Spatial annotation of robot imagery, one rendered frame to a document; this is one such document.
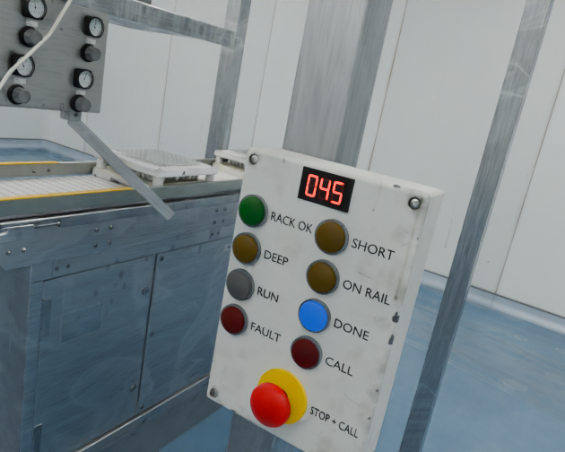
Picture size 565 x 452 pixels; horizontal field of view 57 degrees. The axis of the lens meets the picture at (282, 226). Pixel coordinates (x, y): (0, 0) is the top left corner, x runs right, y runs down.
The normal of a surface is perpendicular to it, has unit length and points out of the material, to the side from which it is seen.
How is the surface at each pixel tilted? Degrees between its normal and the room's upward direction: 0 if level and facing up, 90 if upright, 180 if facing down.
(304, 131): 90
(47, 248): 90
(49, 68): 90
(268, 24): 90
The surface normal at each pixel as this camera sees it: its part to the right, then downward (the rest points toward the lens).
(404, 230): -0.51, 0.12
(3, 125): 0.82, 0.29
